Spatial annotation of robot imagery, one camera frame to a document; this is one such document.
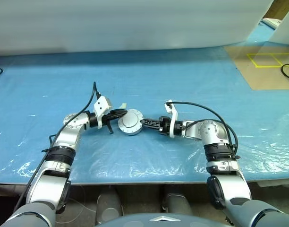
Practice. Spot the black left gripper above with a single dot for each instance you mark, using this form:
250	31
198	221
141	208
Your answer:
106	117

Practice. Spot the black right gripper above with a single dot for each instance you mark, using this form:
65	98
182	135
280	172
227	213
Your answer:
164	125

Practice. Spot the silver finned motor cover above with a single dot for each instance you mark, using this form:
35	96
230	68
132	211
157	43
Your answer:
130	120

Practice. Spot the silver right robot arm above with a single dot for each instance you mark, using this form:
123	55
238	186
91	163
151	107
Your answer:
210	132

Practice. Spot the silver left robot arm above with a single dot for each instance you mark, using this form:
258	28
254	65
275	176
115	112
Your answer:
66	139

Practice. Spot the small white tape piece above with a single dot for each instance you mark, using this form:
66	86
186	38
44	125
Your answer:
123	105

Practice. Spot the blue plastic table cover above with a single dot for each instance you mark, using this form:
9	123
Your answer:
182	78

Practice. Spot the dark rounded right leg shape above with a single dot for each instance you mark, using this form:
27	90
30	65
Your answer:
177	201

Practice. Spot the dark rounded leg shape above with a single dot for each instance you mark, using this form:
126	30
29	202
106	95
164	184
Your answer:
107	203
177	201

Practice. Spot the dark rounded left leg shape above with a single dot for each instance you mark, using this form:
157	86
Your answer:
107	203

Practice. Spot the white foam backdrop board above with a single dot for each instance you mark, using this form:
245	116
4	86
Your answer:
111	23

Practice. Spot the grey robot torso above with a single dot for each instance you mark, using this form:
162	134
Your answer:
158	221

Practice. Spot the brown cardboard sheet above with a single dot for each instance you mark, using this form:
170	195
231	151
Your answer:
257	78

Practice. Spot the white flat packet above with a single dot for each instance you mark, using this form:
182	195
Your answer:
270	22

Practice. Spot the white box panel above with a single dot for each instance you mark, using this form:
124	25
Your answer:
286	30

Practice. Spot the brown cardboard box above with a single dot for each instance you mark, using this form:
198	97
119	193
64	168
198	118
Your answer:
277	9

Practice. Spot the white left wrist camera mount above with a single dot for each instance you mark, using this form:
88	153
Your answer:
100	105

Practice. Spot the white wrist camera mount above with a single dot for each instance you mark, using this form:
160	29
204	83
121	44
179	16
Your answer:
100	105
174	118

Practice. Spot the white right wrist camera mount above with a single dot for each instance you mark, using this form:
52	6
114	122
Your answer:
174	118

